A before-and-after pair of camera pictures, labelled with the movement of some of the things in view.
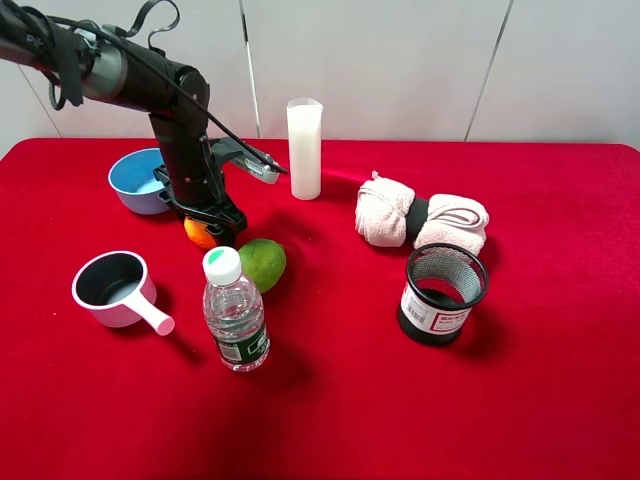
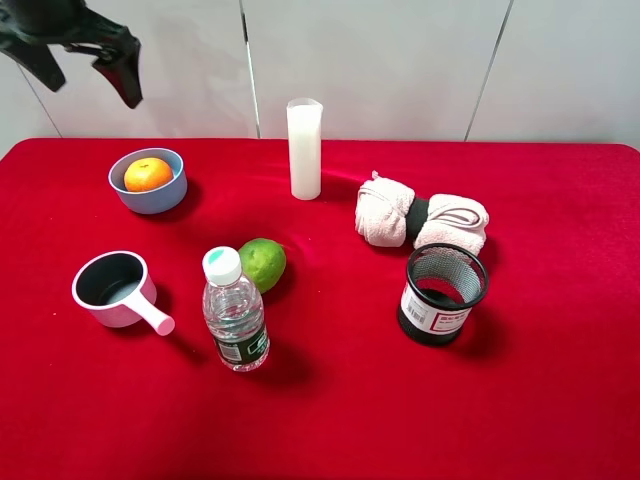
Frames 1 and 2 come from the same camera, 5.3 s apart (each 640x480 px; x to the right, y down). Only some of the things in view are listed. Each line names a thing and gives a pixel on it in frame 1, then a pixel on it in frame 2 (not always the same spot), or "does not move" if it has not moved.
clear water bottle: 233,310 does not move
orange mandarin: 198,233 -> 146,173
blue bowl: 132,177 does not move
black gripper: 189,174 -> 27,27
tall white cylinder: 304,120 does not move
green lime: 263,261 does not move
